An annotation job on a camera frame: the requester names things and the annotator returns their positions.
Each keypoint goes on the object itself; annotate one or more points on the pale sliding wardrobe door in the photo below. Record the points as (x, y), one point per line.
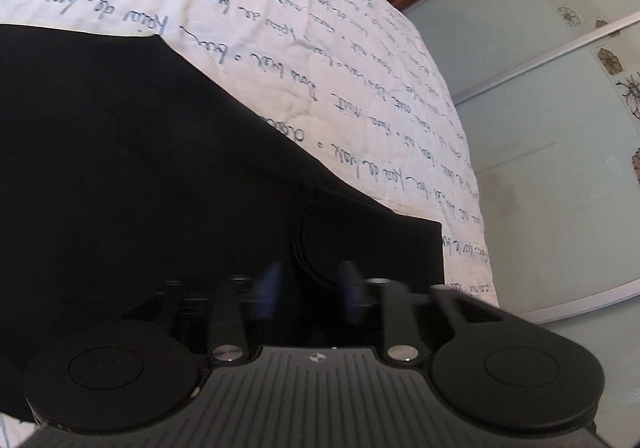
(550, 153)

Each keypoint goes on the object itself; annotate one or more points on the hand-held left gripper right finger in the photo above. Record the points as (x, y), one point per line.
(351, 289)

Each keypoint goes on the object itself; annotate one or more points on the black pants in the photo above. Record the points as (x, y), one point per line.
(150, 188)

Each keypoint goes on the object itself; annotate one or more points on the white script-print bed blanket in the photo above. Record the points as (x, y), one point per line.
(310, 43)

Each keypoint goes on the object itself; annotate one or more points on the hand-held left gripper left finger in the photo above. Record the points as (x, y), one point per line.
(270, 289)

